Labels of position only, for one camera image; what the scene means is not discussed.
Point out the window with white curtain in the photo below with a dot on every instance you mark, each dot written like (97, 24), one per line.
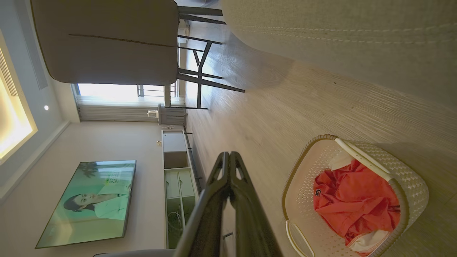
(114, 101)

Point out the white garment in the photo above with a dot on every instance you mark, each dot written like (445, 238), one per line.
(367, 242)

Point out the long low tv cabinet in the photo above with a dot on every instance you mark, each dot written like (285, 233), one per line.
(178, 185)

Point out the black furniture legs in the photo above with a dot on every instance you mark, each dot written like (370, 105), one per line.
(200, 14)

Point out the grey fabric sofa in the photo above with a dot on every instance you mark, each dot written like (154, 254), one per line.
(357, 43)

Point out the white laundry basket brown rim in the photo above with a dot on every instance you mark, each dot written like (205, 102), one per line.
(303, 200)

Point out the red jersey garment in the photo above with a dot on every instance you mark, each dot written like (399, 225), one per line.
(353, 200)

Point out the flat screen television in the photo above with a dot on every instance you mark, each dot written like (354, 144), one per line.
(93, 203)

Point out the black metal frame stand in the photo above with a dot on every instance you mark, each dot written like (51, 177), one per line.
(200, 60)

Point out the white small floor appliance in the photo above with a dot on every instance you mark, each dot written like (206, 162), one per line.
(171, 115)

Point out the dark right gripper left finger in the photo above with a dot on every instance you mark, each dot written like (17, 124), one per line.
(209, 207)

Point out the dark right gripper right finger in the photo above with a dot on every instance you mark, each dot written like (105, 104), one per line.
(250, 214)

